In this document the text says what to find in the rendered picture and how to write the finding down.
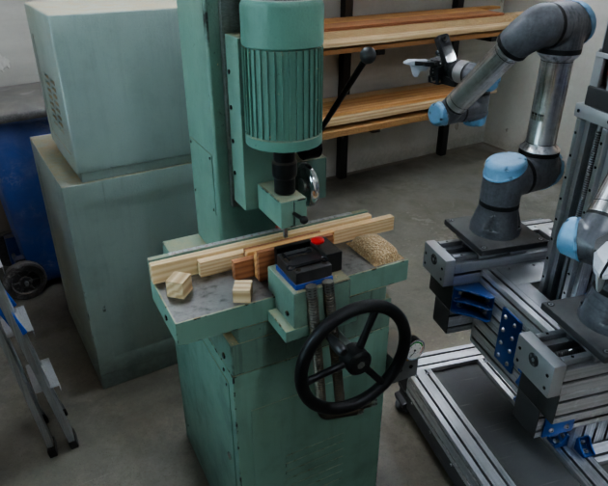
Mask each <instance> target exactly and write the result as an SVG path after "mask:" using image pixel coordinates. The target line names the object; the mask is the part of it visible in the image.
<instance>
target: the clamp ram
mask: <svg viewBox="0 0 608 486"><path fill-rule="evenodd" d="M306 247H310V239H305V240H301V241H297V242H293V243H290V244H285V245H281V246H277V247H274V258H275V264H277V255H278V254H281V253H285V252H289V251H293V250H297V249H301V248H306Z"/></svg>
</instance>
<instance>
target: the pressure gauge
mask: <svg viewBox="0 0 608 486"><path fill-rule="evenodd" d="M415 349H416V351H414V350H415ZM424 350H425V343H424V342H423V341H422V340H420V339H419V338H418V337H417V336H415V335H411V344H410V350H409V354H408V357H407V359H406V360H407V361H413V360H416V359H418V358H419V357H420V356H421V355H422V354H423V352H424ZM413 353H414V354H413ZM412 354H413V355H412ZM411 355H412V356H411Z"/></svg>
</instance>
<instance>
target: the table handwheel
mask: <svg viewBox="0 0 608 486"><path fill-rule="evenodd" d="M363 313H370V314H369V317H368V319H367V322H366V324H365V327H364V329H363V331H362V334H361V336H360V337H359V339H358V342H350V341H349V340H348V339H347V338H346V337H345V335H344V334H343V333H342V332H341V331H340V330H339V329H338V331H339V340H340V341H342V342H343V343H344V344H345V346H346V347H347V353H346V355H345V356H339V362H338V363H336V364H333V365H331V366H329V367H327V368H326V369H324V370H322V371H320V372H318V373H315V374H313V375H311V376H309V377H308V371H309V366H310V363H311V360H312V358H313V356H314V354H315V353H316V351H317V349H318V347H319V346H320V344H321V343H322V342H323V340H324V339H325V338H326V337H327V336H328V335H329V334H330V333H331V332H332V331H333V330H334V329H336V328H337V327H338V326H339V325H341V324H342V323H344V322H345V321H347V320H349V319H350V318H352V317H354V316H357V315H360V314H363ZM378 313H383V314H386V315H388V316H389V317H391V318H392V319H393V320H394V322H395V323H396V325H397V327H398V332H399V344H398V348H397V351H396V354H395V357H394V359H393V361H392V362H391V364H390V365H389V367H388V368H387V370H386V371H385V372H384V374H383V375H382V376H380V375H378V374H377V373H376V372H375V371H374V370H373V369H372V368H371V367H370V364H371V362H372V356H371V354H370V353H369V352H368V351H367V350H366V349H365V348H364V347H365V345H366V342H367V339H368V337H369V334H370V332H371V329H372V327H373V324H374V322H375V320H376V317H377V315H378ZM410 344H411V329H410V325H409V322H408V320H407V317H406V316H405V314H404V313H403V312H402V310H401V309H400V308H398V307H397V306H396V305H394V304H392V303H390V302H387V301H384V300H378V299H368V300H361V301H357V302H354V303H351V304H348V305H346V306H344V307H342V308H340V309H338V310H336V311H334V312H333V313H331V314H330V315H329V316H327V317H326V318H325V319H324V320H323V321H322V322H320V323H319V324H318V325H317V327H316V328H315V329H314V330H313V331H312V332H311V334H310V335H309V337H308V338H307V339H306V341H305V343H304V344H303V346H302V348H301V350H300V353H299V355H298V358H297V361H296V365H295V371H294V384H295V388H296V391H297V394H298V396H299V398H300V399H301V401H302V402H303V403H304V404H305V405H306V406H307V407H308V408H310V409H311V410H313V411H315V412H317V413H320V414H324V415H341V414H346V413H350V412H353V411H355V410H358V409H360V408H362V407H364V406H366V405H367V404H369V403H371V402H372V401H374V400H375V399H376V398H378V397H379V396H380V395H381V394H382V393H384V392H385V391H386V390H387V389H388V388H389V387H390V386H391V384H392V383H393V382H394V381H395V380H396V378H397V377H398V375H399V374H400V372H401V370H402V368H403V366H404V364H405V362H406V359H407V357H408V354H409V350H410ZM344 368H345V369H346V370H347V371H348V373H349V374H351V375H359V374H362V373H364V372H366V373H367V374H368V375H369V376H371V377H372V378H373V379H374V380H375V383H374V384H373V385H372V386H371V387H370V388H368V389H367V390H366V391H364V392H362V393H360V394H358V395H356V396H354V397H352V398H350V399H347V400H344V401H338V402H328V401H324V400H321V399H319V398H317V397H316V396H314V395H313V393H312V392H311V390H310V388H309V386H310V385H312V384H314V383H315V382H316V381H318V380H320V379H322V378H324V377H326V376H329V375H331V374H333V373H335V372H338V371H340V370H342V369H344Z"/></svg>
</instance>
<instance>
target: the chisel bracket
mask: <svg viewBox="0 0 608 486"><path fill-rule="evenodd" d="M258 200H259V209H260V210H261V211H262V212H263V213H264V214H265V215H266V216H267V217H268V218H269V219H270V220H272V221H273V222H274V223H275V224H276V225H277V226H278V227H279V228H280V229H286V228H291V227H295V226H300V225H303V224H301V223H300V220H299V219H297V218H296V217H294V216H293V215H292V213H293V212H296V213H298V214H299V215H301V216H307V198H306V197H305V196H303V195H302V194H301V193H299V192H298V191H297V190H296V189H295V192H294V193H293V194H290V195H279V194H276V193H275V192H274V180H272V181H267V182H262V183H259V184H258Z"/></svg>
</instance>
